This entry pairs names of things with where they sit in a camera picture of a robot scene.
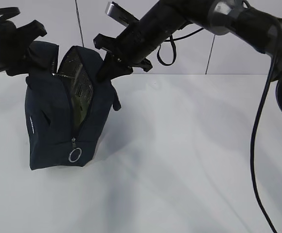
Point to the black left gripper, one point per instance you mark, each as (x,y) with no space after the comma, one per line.
(14,42)

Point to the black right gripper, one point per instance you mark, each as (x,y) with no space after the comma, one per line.
(126,51)

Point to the dark navy lunch bag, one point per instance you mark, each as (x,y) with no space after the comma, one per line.
(66,108)

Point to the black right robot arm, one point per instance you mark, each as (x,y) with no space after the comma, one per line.
(260,30)

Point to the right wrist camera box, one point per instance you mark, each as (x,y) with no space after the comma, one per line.
(119,14)

